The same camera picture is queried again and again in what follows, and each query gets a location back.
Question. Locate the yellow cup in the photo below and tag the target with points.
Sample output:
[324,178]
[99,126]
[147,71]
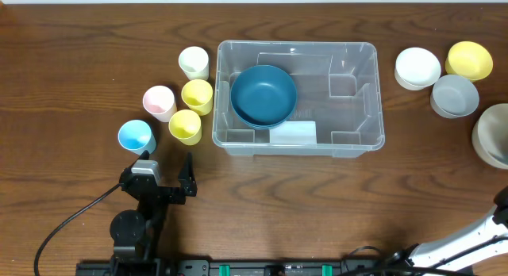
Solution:
[186,126]
[197,94]

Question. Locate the yellow small bowl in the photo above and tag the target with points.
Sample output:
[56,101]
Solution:
[470,60]

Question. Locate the large cream bowl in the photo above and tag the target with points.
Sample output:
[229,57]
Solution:
[489,136]

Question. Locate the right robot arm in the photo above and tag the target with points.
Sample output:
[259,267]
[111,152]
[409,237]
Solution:
[485,238]

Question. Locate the dark blue bowl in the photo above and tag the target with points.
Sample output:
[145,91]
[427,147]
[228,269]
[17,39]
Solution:
[264,89]
[264,121]

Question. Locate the pink cup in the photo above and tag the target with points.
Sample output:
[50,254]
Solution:
[159,101]

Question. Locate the grey small bowl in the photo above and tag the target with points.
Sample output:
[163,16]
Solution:
[454,96]

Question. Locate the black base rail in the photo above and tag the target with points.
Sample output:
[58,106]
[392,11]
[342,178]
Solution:
[202,267]

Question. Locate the yellow cup lower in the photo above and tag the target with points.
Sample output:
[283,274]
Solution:
[186,126]

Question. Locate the cream white cup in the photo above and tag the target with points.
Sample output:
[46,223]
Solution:
[194,62]

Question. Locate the clear plastic storage container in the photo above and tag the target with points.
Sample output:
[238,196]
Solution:
[338,88]

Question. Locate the white small bowl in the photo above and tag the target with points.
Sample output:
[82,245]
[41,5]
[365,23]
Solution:
[416,68]

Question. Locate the light blue cup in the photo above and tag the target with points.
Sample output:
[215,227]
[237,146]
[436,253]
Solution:
[137,136]

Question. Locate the yellow cup upper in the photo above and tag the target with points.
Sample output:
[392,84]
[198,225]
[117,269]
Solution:
[197,94]

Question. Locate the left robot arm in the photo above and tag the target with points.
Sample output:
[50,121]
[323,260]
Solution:
[135,232]

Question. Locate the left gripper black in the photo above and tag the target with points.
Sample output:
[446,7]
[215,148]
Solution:
[165,193]

